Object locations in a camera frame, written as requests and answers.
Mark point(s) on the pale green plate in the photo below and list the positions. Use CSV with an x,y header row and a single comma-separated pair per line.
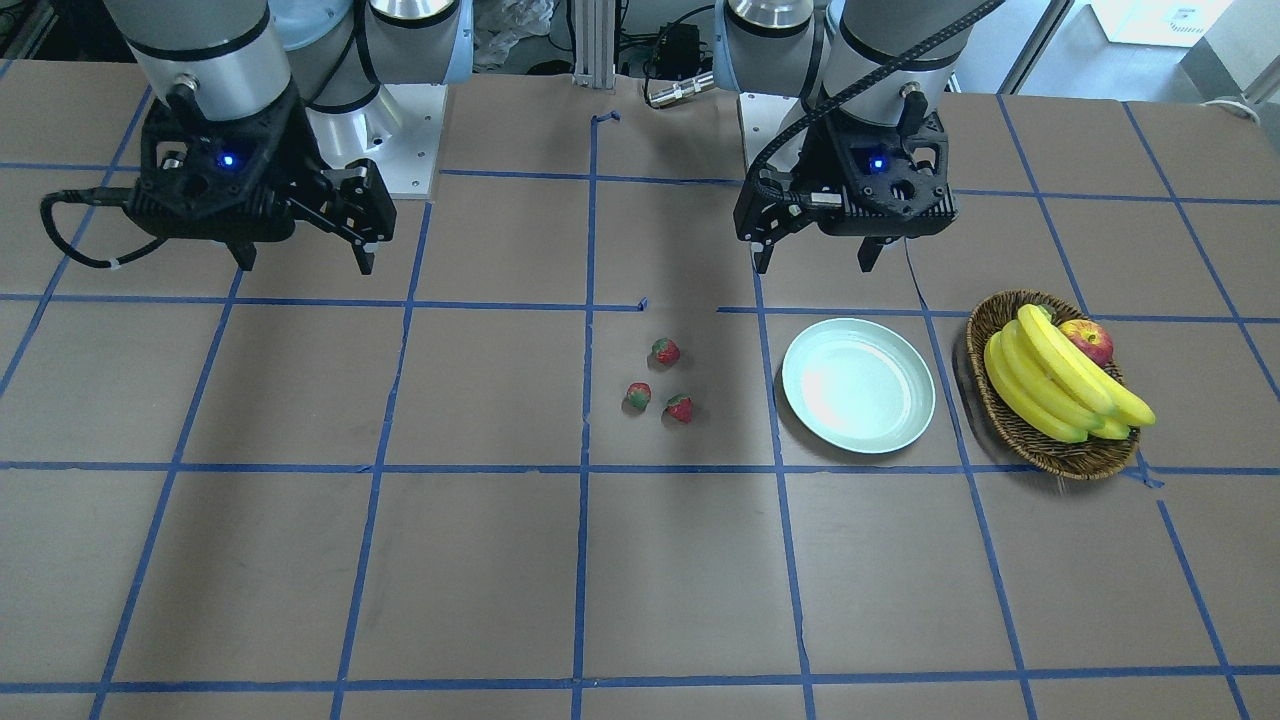
x,y
858,386

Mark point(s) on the red apple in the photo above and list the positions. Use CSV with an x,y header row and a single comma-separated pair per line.
x,y
1091,338

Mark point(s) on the red strawberry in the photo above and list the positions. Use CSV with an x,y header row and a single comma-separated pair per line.
x,y
638,396
679,408
666,352

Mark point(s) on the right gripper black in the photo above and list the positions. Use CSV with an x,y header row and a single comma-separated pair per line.
x,y
352,204

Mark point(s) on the woven wicker basket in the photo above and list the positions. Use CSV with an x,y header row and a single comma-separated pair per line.
x,y
999,427

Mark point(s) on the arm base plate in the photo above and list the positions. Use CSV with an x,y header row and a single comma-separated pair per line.
x,y
400,128
762,117

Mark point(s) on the yellow banana bunch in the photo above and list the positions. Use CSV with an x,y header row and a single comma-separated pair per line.
x,y
1054,387

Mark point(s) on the aluminium frame post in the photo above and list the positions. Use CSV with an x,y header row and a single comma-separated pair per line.
x,y
595,27

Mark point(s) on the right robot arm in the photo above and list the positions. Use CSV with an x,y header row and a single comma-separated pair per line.
x,y
239,55

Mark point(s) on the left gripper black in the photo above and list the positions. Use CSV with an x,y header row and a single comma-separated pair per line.
x,y
757,222

